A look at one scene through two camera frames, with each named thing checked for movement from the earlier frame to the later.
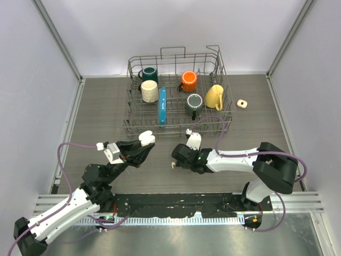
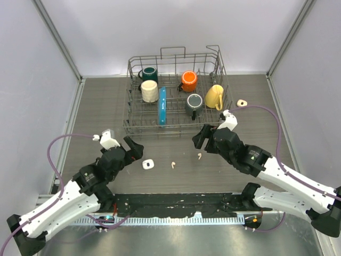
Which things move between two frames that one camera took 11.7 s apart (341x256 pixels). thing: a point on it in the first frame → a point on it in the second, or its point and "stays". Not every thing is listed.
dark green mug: x=148 y=73 stays
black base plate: x=168 y=205 stays
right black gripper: x=180 y=164 → x=200 y=138
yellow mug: x=213 y=97 stays
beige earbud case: x=242 y=103 stays
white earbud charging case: x=146 y=137 → x=148 y=164
